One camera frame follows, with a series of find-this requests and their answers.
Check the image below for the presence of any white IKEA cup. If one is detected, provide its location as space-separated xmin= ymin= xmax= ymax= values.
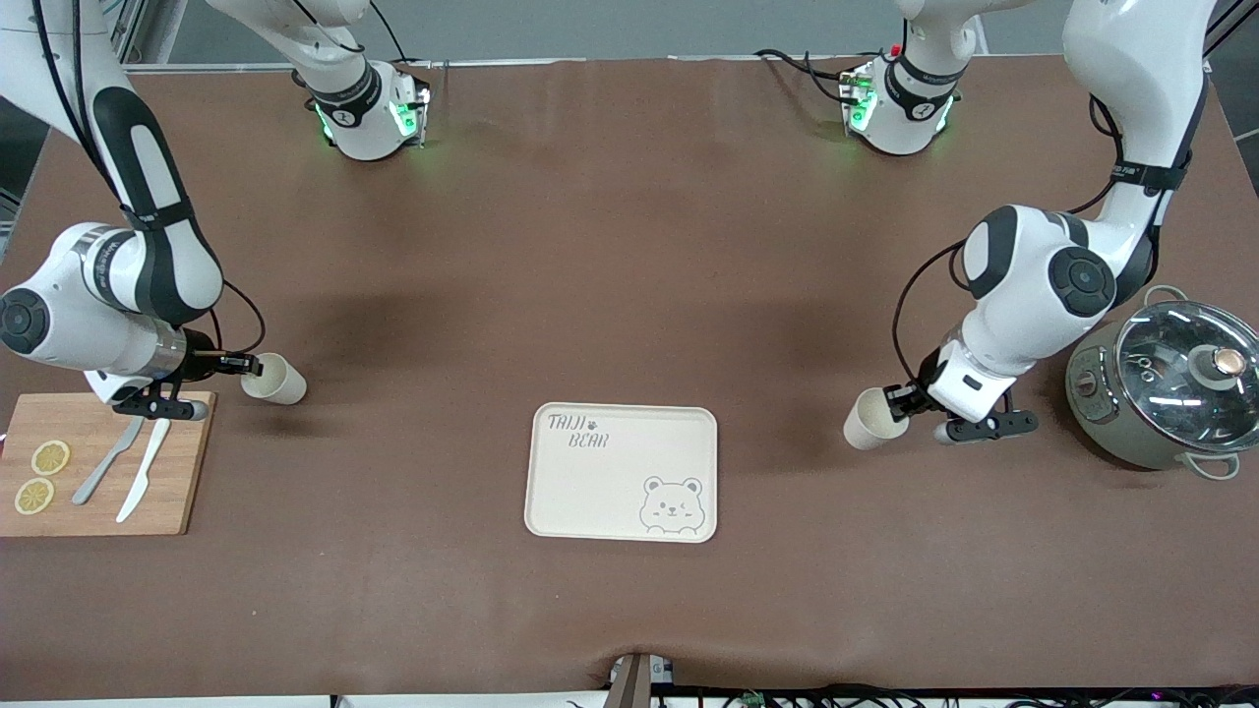
xmin=843 ymin=386 xmax=911 ymax=451
xmin=241 ymin=352 xmax=308 ymax=406

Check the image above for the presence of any cream bear print tray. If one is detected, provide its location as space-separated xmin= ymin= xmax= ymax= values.
xmin=524 ymin=402 xmax=719 ymax=544

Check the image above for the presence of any grey pot with glass lid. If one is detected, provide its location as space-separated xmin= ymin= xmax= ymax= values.
xmin=1065 ymin=285 xmax=1259 ymax=481

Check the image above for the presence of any white plastic knife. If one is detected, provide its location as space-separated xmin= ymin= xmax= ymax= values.
xmin=116 ymin=420 xmax=171 ymax=524

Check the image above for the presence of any grey plastic knife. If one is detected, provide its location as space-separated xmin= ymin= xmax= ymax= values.
xmin=72 ymin=417 xmax=145 ymax=506

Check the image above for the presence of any wooden cutting board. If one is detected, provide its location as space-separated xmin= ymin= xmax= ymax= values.
xmin=0 ymin=391 xmax=217 ymax=537

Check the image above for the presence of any glass pot lid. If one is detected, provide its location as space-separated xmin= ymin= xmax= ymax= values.
xmin=1114 ymin=301 xmax=1259 ymax=453

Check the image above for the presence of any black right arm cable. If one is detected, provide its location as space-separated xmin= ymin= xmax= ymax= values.
xmin=209 ymin=280 xmax=268 ymax=357

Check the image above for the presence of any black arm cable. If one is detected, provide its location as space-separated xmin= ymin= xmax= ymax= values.
xmin=890 ymin=241 xmax=970 ymax=386
xmin=209 ymin=280 xmax=268 ymax=357

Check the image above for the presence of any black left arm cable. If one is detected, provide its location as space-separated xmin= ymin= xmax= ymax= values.
xmin=890 ymin=241 xmax=970 ymax=386

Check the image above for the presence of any aluminium frame rail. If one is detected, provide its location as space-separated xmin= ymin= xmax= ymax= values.
xmin=98 ymin=0 xmax=188 ymax=70
xmin=1205 ymin=0 xmax=1259 ymax=55

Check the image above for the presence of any black left base cable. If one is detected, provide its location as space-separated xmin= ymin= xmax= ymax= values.
xmin=752 ymin=47 xmax=859 ymax=105

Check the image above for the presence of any black base cable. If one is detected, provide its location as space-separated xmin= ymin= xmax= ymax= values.
xmin=369 ymin=0 xmax=434 ymax=70
xmin=752 ymin=47 xmax=859 ymax=105

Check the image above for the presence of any black right base cable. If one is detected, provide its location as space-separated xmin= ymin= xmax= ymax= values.
xmin=369 ymin=0 xmax=434 ymax=70

